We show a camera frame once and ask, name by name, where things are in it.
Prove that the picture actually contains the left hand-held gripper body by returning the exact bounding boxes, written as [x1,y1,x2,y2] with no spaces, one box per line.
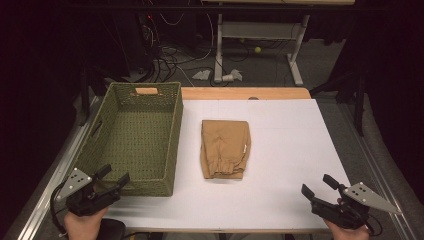
[55,167,122,217]

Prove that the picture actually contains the aluminium rail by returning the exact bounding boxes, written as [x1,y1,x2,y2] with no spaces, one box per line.
[334,99,419,240]
[15,96,103,240]

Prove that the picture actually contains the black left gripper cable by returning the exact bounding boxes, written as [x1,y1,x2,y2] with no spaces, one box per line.
[49,182,70,235]

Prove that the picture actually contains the brown pants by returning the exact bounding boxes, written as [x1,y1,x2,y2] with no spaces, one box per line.
[200,119,252,180]

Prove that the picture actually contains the white paper roll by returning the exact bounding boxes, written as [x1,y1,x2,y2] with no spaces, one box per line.
[221,68,244,83]

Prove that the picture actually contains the black stool seat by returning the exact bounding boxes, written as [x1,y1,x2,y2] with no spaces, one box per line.
[95,218,127,240]

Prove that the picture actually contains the person's left hand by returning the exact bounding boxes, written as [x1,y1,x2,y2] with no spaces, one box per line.
[63,207,110,240]

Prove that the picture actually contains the white table mat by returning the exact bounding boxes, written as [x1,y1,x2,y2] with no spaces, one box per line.
[103,98,359,234]

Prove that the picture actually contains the black metal stand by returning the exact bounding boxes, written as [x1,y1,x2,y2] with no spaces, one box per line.
[309,70,367,138]

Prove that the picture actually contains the black computer tower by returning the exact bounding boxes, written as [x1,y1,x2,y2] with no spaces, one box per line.
[111,13,158,77]

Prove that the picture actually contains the green woven basket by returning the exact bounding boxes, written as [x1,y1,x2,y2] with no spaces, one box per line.
[68,81,185,198]

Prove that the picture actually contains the black floor cable bundle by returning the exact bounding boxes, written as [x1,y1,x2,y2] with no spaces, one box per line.
[138,13,221,88]

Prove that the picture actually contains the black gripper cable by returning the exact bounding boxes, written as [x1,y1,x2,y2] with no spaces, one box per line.
[364,213,384,238]
[49,182,70,235]

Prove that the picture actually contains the white metal desk frame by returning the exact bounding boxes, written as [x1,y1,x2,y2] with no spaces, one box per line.
[201,0,356,87]

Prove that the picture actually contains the person's right hand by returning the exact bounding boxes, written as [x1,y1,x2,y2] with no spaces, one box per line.
[323,197,372,240]

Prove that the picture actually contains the white floor cable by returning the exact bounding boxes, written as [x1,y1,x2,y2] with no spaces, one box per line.
[159,12,215,88]

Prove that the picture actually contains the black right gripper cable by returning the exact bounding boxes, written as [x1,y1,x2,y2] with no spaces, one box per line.
[364,213,384,238]

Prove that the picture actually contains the crumpled white paper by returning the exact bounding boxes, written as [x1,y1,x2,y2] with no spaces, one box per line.
[192,69,212,81]

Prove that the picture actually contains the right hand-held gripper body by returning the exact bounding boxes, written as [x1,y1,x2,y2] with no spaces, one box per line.
[310,181,403,231]

